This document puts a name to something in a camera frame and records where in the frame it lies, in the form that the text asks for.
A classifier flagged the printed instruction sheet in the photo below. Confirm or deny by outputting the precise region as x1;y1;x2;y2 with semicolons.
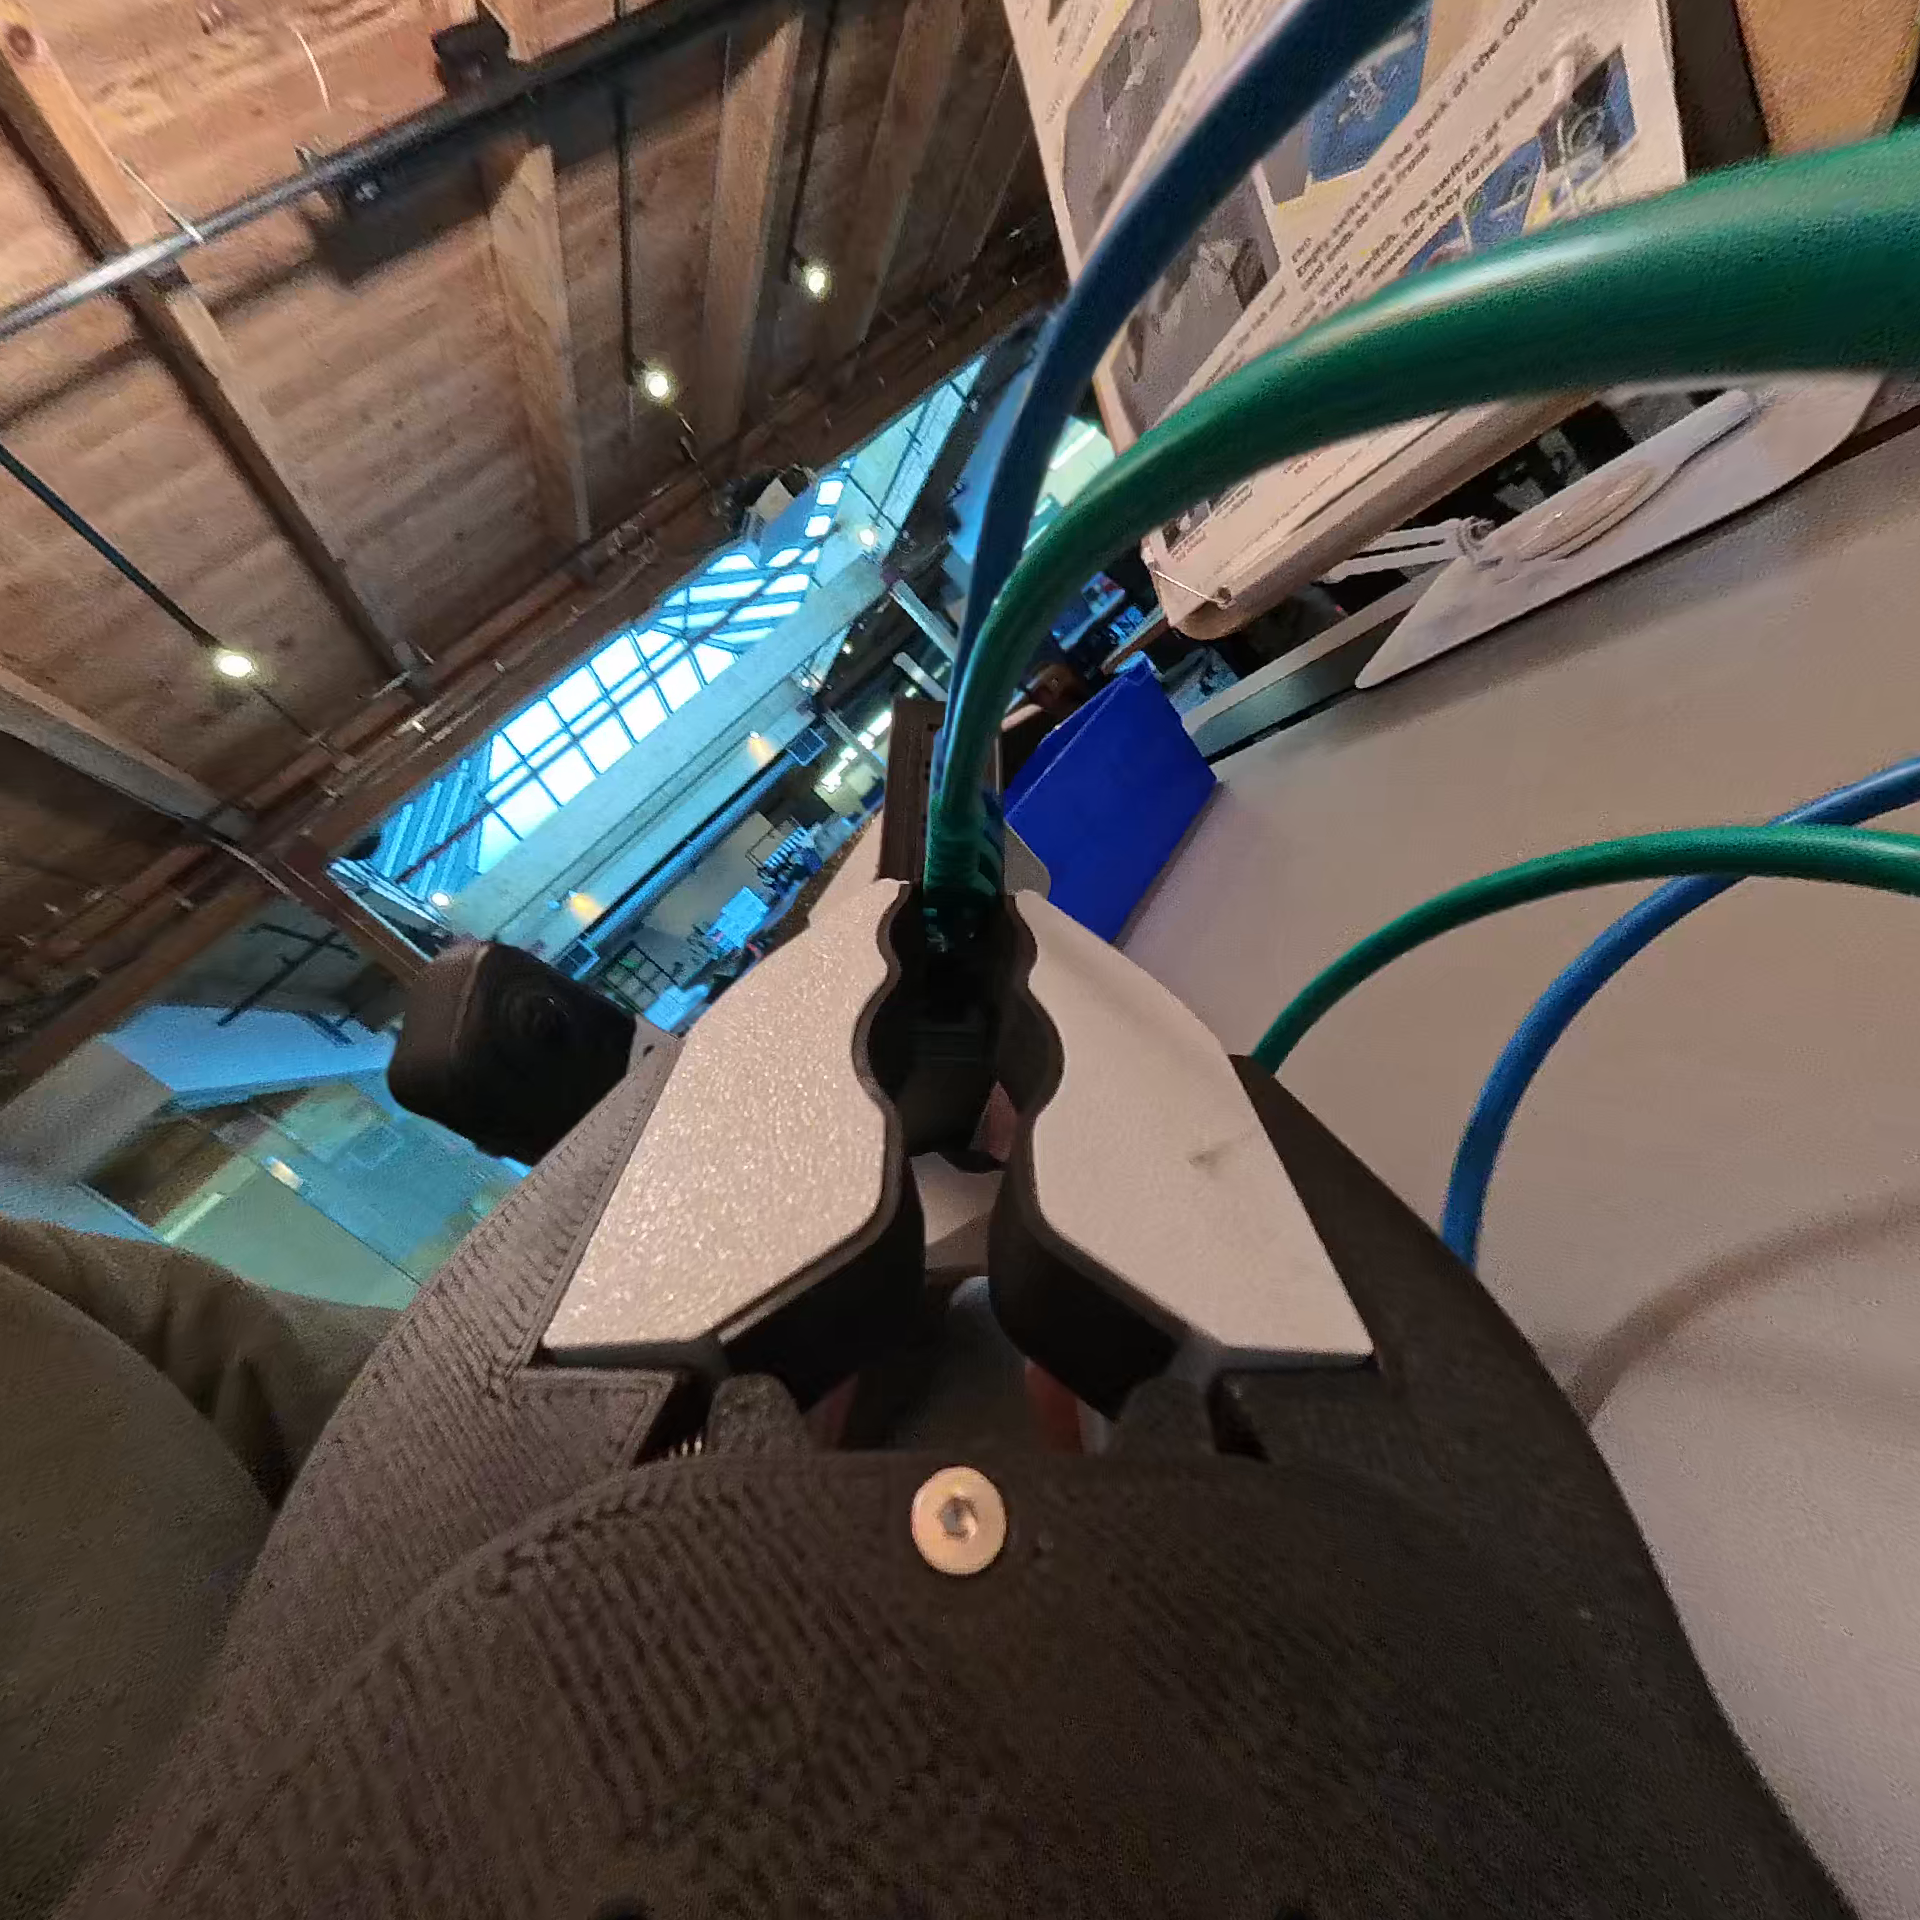
1002;0;1690;641

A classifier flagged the blue ethernet cable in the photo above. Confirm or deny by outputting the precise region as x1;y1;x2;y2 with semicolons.
952;0;1920;1269

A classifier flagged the blue plastic bin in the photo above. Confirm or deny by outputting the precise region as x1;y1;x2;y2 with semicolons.
1002;660;1220;946

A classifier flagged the black network switch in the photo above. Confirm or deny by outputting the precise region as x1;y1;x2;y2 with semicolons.
873;696;1038;1176

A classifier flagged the white stand base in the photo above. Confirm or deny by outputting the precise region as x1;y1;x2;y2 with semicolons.
1320;375;1883;692

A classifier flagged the green ethernet cable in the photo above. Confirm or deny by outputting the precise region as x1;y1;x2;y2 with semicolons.
920;128;1920;1074

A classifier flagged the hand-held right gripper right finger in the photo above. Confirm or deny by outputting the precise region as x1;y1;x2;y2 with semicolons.
984;891;1377;1419

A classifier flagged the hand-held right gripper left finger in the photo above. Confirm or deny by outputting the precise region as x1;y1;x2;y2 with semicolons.
539;882;921;1389

